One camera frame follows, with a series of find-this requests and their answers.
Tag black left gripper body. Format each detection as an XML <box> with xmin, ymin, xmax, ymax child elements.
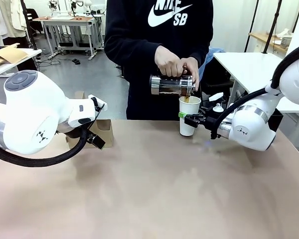
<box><xmin>64</xmin><ymin>121</ymin><xmax>89</xmax><ymax>139</ymax></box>

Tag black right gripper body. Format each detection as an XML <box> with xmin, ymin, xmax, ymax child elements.
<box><xmin>203</xmin><ymin>115</ymin><xmax>224</xmax><ymax>137</ymax></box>

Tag white paper cup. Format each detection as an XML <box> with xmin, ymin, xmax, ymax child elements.
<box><xmin>178</xmin><ymin>96</ymin><xmax>202</xmax><ymax>137</ymax></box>

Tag white plastic cup lid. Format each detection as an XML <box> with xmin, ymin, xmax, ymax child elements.
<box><xmin>212</xmin><ymin>102</ymin><xmax>225</xmax><ymax>113</ymax></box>

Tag small cardboard box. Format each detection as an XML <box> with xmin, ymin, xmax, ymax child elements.
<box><xmin>65</xmin><ymin>90</ymin><xmax>114</xmax><ymax>149</ymax></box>

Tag glass coffee press pot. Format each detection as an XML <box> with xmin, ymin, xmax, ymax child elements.
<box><xmin>149</xmin><ymin>64</ymin><xmax>199</xmax><ymax>98</ymax></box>

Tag person's right forearm black sleeve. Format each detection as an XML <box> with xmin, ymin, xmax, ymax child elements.
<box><xmin>104</xmin><ymin>29</ymin><xmax>163</xmax><ymax>75</ymax></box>

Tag person's left forearm black sleeve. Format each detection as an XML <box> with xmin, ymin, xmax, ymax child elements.
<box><xmin>194</xmin><ymin>27</ymin><xmax>214</xmax><ymax>75</ymax></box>

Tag person's left hand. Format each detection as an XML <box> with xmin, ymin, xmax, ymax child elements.
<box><xmin>181</xmin><ymin>56</ymin><xmax>200</xmax><ymax>91</ymax></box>

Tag person's right hand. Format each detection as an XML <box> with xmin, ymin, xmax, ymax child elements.
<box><xmin>155</xmin><ymin>45</ymin><xmax>185</xmax><ymax>78</ymax></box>

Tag white side table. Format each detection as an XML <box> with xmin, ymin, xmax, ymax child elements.
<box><xmin>212</xmin><ymin>51</ymin><xmax>299</xmax><ymax>114</ymax></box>

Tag white table with cardboard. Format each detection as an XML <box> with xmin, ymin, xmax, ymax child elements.
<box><xmin>0</xmin><ymin>48</ymin><xmax>42</xmax><ymax>81</ymax></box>

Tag wooden desk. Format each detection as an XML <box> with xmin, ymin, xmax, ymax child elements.
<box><xmin>248</xmin><ymin>31</ymin><xmax>294</xmax><ymax>53</ymax></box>

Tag brown cardboard sheets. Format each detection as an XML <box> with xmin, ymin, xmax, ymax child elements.
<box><xmin>0</xmin><ymin>43</ymin><xmax>28</xmax><ymax>70</ymax></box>

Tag black hoodie torso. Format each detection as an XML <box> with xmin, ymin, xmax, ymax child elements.
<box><xmin>104</xmin><ymin>0</ymin><xmax>214</xmax><ymax>122</ymax></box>

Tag grey background workbench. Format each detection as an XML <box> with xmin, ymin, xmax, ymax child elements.
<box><xmin>39</xmin><ymin>15</ymin><xmax>101</xmax><ymax>61</ymax></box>

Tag black office chair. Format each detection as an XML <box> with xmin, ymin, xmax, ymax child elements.
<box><xmin>24</xmin><ymin>6</ymin><xmax>44</xmax><ymax>51</ymax></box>

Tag black tripod pole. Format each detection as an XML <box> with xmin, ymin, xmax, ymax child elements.
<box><xmin>262</xmin><ymin>0</ymin><xmax>280</xmax><ymax>55</ymax></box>

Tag beige coat on mannequin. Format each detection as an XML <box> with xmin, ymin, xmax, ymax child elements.
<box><xmin>4</xmin><ymin>0</ymin><xmax>28</xmax><ymax>38</ymax></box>

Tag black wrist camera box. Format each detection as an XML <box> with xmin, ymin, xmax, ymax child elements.
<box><xmin>86</xmin><ymin>134</ymin><xmax>106</xmax><ymax>150</ymax></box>

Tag black left arm cable sleeve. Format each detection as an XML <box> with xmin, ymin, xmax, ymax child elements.
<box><xmin>0</xmin><ymin>123</ymin><xmax>90</xmax><ymax>168</ymax></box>

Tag black arm cable sleeve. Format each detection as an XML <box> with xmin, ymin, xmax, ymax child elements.
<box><xmin>0</xmin><ymin>123</ymin><xmax>90</xmax><ymax>168</ymax></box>
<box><xmin>210</xmin><ymin>41</ymin><xmax>299</xmax><ymax>140</ymax></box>

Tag black right arm cable sleeve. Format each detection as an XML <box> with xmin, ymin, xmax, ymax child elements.
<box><xmin>210</xmin><ymin>41</ymin><xmax>299</xmax><ymax>140</ymax></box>

